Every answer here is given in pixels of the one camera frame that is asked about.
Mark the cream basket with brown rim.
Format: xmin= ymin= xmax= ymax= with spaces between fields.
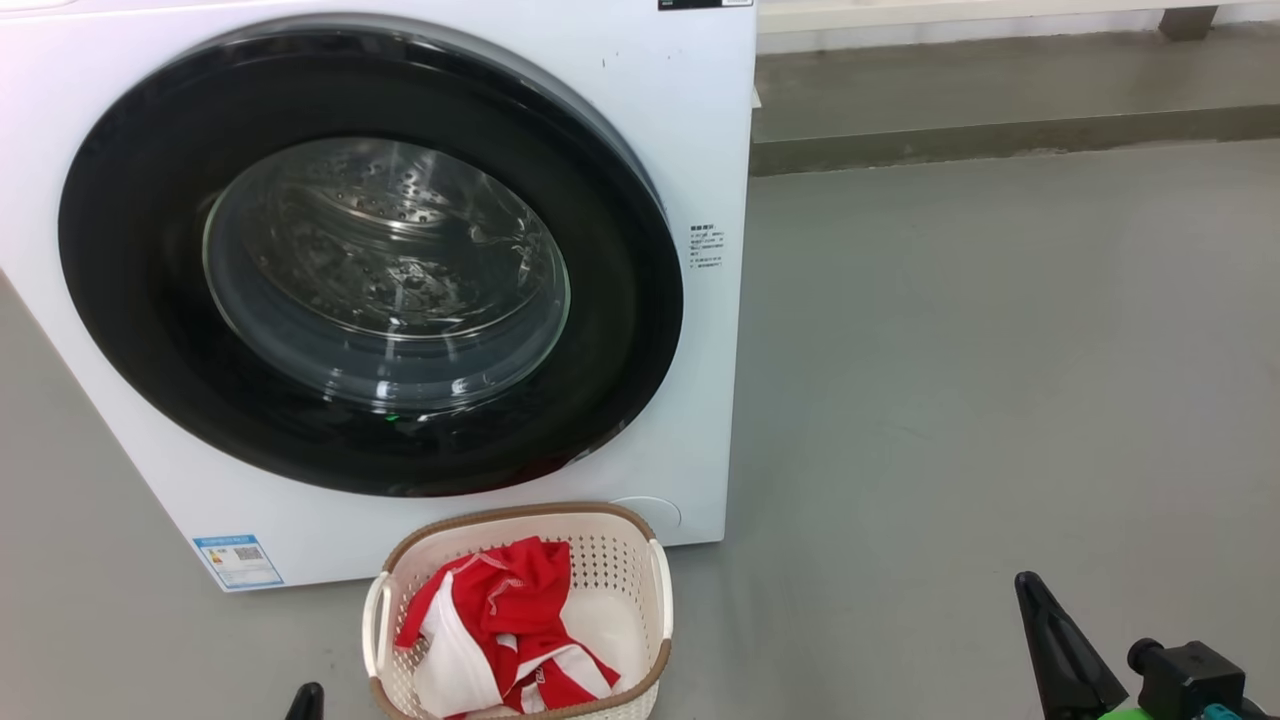
xmin=362 ymin=502 xmax=675 ymax=720

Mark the white front-load washing machine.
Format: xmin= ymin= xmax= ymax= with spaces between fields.
xmin=0 ymin=0 xmax=759 ymax=594

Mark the grey bench leg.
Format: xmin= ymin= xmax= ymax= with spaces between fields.
xmin=1159 ymin=5 xmax=1220 ymax=42

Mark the round white filter cover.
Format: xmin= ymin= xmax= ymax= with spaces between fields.
xmin=610 ymin=495 xmax=684 ymax=533

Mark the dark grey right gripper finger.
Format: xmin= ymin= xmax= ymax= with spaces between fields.
xmin=1015 ymin=571 xmax=1130 ymax=720

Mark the black round washer door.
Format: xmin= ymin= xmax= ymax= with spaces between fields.
xmin=58 ymin=14 xmax=687 ymax=499

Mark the red and white garment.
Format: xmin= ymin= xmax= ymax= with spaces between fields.
xmin=394 ymin=536 xmax=622 ymax=720

